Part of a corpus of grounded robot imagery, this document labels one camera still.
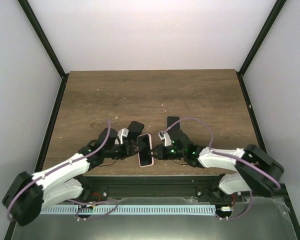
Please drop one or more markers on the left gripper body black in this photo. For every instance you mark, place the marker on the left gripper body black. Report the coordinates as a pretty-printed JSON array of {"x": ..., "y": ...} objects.
[{"x": 125, "y": 153}]

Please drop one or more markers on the blue smartphone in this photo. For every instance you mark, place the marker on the blue smartphone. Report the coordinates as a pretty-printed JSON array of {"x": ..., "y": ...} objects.
[{"x": 173, "y": 123}]

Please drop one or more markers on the black aluminium front rail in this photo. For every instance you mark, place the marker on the black aluminium front rail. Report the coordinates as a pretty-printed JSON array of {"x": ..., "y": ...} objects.
[{"x": 201, "y": 187}]

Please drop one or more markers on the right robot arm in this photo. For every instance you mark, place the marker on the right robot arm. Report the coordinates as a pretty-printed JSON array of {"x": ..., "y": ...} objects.
[{"x": 253, "y": 169}]

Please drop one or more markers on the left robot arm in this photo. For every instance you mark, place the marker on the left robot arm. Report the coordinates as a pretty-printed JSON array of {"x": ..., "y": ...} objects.
[{"x": 29, "y": 194}]

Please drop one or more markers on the black frame post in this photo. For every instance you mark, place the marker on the black frame post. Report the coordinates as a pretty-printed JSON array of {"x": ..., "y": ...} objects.
[
  {"x": 270, "y": 20},
  {"x": 33, "y": 20}
]

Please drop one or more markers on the light blue cable duct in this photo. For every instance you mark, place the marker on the light blue cable duct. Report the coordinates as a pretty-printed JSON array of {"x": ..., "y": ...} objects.
[{"x": 193, "y": 210}]

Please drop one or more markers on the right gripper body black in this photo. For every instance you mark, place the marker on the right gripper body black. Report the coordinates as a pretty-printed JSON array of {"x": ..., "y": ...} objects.
[{"x": 166, "y": 155}]

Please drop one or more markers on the left black frame post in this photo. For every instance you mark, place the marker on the left black frame post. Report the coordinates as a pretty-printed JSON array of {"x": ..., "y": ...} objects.
[{"x": 33, "y": 20}]

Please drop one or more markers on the black phone case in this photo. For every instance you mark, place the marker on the black phone case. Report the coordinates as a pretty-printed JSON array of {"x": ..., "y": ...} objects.
[{"x": 134, "y": 130}]

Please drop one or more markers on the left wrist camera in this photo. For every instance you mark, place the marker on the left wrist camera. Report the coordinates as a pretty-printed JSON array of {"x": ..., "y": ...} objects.
[{"x": 121, "y": 135}]

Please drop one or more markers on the pink phone case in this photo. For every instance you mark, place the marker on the pink phone case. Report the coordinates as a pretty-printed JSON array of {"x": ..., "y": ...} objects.
[{"x": 146, "y": 165}]

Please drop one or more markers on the white silver smartphone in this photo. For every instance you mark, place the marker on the white silver smartphone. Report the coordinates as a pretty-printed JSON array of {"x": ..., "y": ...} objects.
[{"x": 145, "y": 148}]

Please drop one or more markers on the right black frame post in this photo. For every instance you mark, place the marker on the right black frame post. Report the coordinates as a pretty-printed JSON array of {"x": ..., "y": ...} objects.
[{"x": 270, "y": 20}]

